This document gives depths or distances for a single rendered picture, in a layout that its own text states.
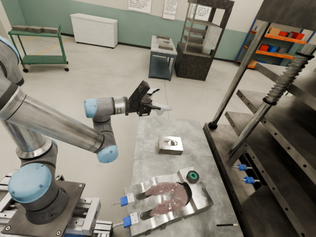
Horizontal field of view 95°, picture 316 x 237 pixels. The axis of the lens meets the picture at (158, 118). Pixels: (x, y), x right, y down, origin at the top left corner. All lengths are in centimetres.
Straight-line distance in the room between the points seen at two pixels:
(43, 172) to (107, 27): 625
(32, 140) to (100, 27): 623
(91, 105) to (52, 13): 781
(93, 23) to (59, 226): 646
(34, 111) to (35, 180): 30
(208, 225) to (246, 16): 779
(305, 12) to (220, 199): 117
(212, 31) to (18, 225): 448
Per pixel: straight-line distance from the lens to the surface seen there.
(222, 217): 120
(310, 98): 114
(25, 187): 69
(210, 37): 450
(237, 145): 141
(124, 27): 741
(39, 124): 48
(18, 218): 92
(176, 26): 735
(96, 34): 685
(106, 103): 60
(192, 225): 110
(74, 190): 88
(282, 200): 121
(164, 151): 126
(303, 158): 110
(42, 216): 82
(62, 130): 49
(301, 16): 117
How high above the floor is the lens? 181
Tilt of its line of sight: 39 degrees down
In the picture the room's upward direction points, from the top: 11 degrees clockwise
